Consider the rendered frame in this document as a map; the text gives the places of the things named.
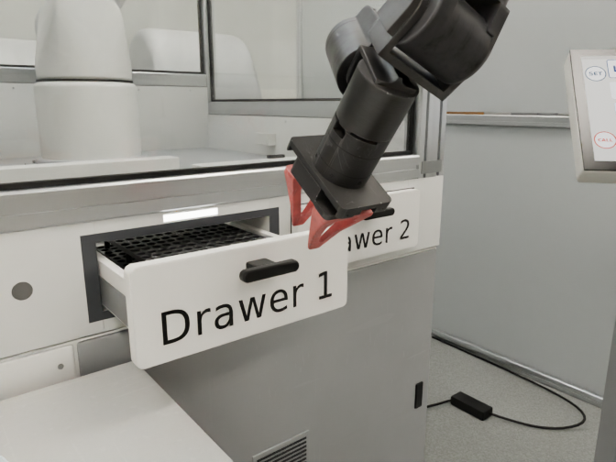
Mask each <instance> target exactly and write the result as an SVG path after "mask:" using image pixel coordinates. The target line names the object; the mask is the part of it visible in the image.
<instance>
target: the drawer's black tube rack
mask: <svg viewBox="0 0 616 462"><path fill-rule="evenodd" d="M258 237H263V236H259V235H256V234H253V233H250V232H248V231H246V230H243V229H240V228H237V227H234V226H231V225H228V224H225V223H222V224H216V225H205V226H199V227H193V228H187V229H181V230H175V231H170V232H163V233H157V234H152V235H145V236H134V237H129V238H123V239H117V240H111V241H105V242H104V246H100V247H96V251H97V252H99V253H100V254H102V255H103V256H105V257H106V258H108V259H109V260H111V261H112V262H114V263H115V264H116V265H117V266H119V267H120V268H121V269H123V270H124V269H125V267H126V266H127V265H129V264H132V263H137V262H142V261H143V259H148V258H155V257H158V256H163V255H169V254H173V253H178V252H183V251H188V250H194V249H198V248H210V247H212V246H218V245H223V244H228V243H233V242H238V241H243V240H248V239H256V238H258ZM110 244H111V245H110Z"/></svg>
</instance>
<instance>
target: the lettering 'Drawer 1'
mask: <svg viewBox="0 0 616 462"><path fill-rule="evenodd" d="M322 276H324V295H323V296H319V300H321V299H324V298H327V297H330V296H332V293H329V294H327V271H324V272H322V273H320V274H319V278H320V277H322ZM301 287H303V283H302V284H300V285H298V287H297V288H296V286H293V307H296V293H297V291H298V289H299V288H301ZM279 292H282V293H283V294H284V298H281V299H278V300H274V297H275V295H276V294H277V293H279ZM265 296H266V293H265V294H262V298H261V303H260V307H259V309H258V307H257V303H256V300H255V297H251V298H250V301H249V306H248V310H247V314H246V310H245V307H244V304H243V301H242V300H241V301H239V304H240V307H241V311H242V314H243V317H244V320H245V322H246V321H249V317H250V312H251V307H252V303H253V304H254V308H255V312H256V315H257V318H259V317H261V315H262V310H263V305H264V301H265ZM285 300H288V295H287V292H286V291H285V290H277V291H275V292H274V293H273V294H272V296H271V299H270V307H271V309H272V311H274V312H276V313H278V312H282V311H284V310H285V309H287V305H286V306H284V307H283V308H280V309H276V308H275V306H274V303H278V302H281V301H285ZM225 307H226V308H228V310H229V312H227V313H222V314H220V315H218V316H217V317H216V319H215V321H214V325H215V327H216V328H217V329H224V328H226V327H227V326H228V325H230V326H231V325H234V323H233V309H232V306H231V305H230V304H222V305H219V306H218V307H216V308H215V311H218V310H219V309H221V308H225ZM207 312H211V308H207V309H205V310H204V311H203V312H202V313H201V311H199V312H197V324H198V336H199V335H202V334H203V333H202V317H203V315H204V314H205V313H207ZM169 314H182V316H183V317H184V320H185V328H184V331H183V333H182V334H181V335H180V336H178V337H176V338H174V339H171V340H168V332H167V318H166V315H169ZM227 315H229V320H228V322H227V323H226V324H224V325H220V324H219V323H218V322H219V319H220V318H221V317H224V316H227ZM161 322H162V334H163V345H164V346H165V345H168V344H171V343H174V342H177V341H179V340H181V339H183V338H184V337H185V336H186V335H187V334H188V332H189V328H190V318H189V315H188V314H187V313H186V312H185V311H184V310H179V309H178V310H171V311H167V312H164V313H161Z"/></svg>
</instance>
